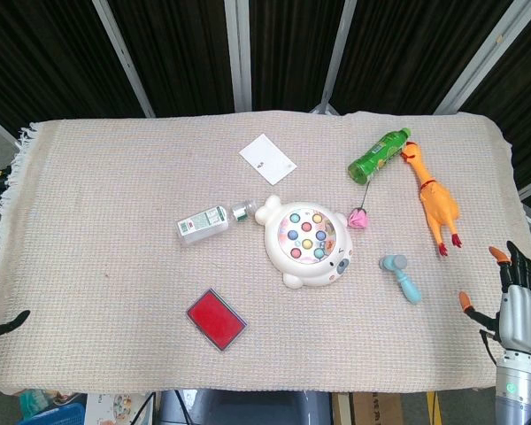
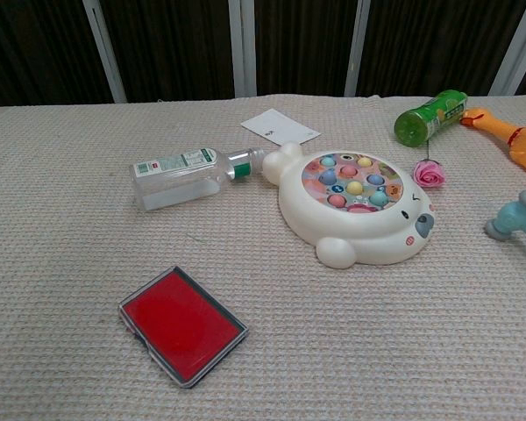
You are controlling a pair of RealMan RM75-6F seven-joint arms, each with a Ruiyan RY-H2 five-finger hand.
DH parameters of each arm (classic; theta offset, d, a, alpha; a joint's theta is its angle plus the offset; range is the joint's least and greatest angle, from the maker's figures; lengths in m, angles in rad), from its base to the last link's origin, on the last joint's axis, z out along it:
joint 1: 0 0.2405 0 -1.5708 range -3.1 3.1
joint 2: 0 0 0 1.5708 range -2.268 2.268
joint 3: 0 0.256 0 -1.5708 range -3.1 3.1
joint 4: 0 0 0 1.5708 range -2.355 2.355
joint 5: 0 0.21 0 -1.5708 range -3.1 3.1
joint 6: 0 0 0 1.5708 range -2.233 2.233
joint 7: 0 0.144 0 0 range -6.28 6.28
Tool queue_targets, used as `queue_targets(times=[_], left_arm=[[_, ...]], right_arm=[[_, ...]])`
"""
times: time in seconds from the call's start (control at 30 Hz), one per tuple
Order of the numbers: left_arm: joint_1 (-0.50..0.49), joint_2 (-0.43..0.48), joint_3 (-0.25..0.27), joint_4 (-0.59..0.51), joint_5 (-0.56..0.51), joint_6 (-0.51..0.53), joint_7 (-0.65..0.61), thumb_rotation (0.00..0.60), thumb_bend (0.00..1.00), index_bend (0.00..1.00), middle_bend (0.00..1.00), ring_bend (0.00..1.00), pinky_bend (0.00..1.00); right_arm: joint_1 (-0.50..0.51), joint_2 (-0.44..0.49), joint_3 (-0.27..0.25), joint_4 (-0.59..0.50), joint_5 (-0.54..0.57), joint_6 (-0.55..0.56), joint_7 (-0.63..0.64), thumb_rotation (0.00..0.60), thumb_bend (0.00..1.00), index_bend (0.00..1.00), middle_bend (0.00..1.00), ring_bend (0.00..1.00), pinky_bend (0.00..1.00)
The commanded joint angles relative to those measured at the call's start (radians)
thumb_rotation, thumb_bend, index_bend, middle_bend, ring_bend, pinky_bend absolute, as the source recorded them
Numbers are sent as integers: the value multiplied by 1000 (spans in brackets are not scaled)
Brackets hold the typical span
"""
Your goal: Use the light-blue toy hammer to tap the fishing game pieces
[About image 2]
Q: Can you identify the teal grey toy hammer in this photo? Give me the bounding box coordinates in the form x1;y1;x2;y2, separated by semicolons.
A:
484;189;526;256

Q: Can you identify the white bear whack-a-mole toy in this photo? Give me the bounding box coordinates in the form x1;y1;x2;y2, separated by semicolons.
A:
261;141;436;269

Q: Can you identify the white paper card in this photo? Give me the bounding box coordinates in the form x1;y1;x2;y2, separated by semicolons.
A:
239;108;322;147

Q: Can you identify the clear plastic bottle green label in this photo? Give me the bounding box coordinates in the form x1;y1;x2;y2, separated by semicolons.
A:
133;146;271;213

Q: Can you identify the red ink pad case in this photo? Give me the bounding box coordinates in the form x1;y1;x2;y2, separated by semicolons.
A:
117;265;251;390

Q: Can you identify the pink artificial rose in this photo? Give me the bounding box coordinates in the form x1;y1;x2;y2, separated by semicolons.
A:
413;140;447;189

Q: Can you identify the green drink bottle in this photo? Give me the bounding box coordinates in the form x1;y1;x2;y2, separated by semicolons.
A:
393;89;469;148

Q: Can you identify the beige woven tablecloth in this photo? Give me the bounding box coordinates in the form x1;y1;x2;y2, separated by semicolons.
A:
0;93;526;421

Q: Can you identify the white partition post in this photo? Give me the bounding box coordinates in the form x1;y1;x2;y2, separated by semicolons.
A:
82;0;128;104
490;0;526;96
344;0;372;97
227;0;258;98

